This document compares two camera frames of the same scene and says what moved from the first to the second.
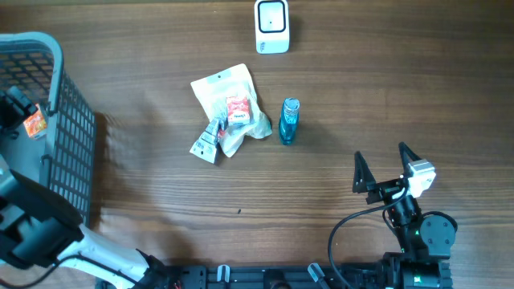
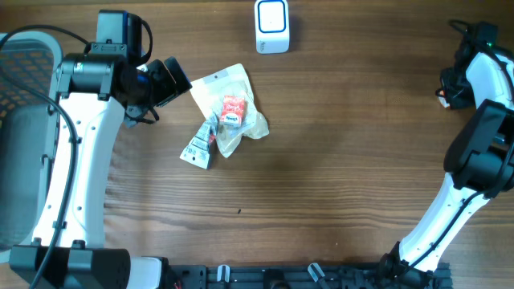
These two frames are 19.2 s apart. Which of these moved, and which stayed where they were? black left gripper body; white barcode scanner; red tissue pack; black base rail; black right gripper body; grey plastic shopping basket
Moved: black left gripper body; black right gripper body; red tissue pack
Stayed: black base rail; white barcode scanner; grey plastic shopping basket
